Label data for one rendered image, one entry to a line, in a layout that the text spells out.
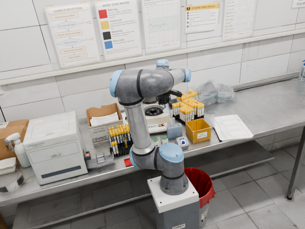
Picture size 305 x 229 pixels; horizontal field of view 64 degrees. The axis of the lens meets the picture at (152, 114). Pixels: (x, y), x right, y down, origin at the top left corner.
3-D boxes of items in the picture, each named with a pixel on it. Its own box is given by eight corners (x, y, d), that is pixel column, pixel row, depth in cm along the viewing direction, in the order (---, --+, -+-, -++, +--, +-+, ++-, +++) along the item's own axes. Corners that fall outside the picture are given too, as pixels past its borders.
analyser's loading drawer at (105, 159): (81, 171, 147) (79, 164, 145) (81, 164, 153) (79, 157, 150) (115, 162, 152) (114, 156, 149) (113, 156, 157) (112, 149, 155)
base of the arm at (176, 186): (191, 193, 122) (190, 177, 118) (161, 197, 122) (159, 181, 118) (185, 173, 136) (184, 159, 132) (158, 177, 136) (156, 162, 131)
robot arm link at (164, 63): (153, 62, 142) (157, 58, 149) (154, 80, 147) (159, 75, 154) (166, 62, 139) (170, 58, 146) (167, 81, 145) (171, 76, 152)
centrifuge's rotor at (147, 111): (145, 123, 182) (143, 115, 179) (142, 113, 196) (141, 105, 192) (165, 120, 183) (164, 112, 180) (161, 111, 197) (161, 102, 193)
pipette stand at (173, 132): (169, 141, 169) (168, 129, 164) (166, 136, 175) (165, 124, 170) (183, 139, 170) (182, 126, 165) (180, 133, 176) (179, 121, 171)
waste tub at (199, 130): (193, 144, 164) (192, 131, 159) (185, 133, 176) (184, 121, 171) (211, 139, 167) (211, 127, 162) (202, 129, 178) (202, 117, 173)
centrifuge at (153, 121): (140, 136, 177) (139, 122, 171) (137, 116, 203) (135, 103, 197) (173, 131, 179) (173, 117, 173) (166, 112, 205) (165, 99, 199)
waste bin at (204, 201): (176, 245, 196) (174, 206, 174) (162, 209, 227) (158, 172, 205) (219, 230, 204) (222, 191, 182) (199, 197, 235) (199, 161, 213)
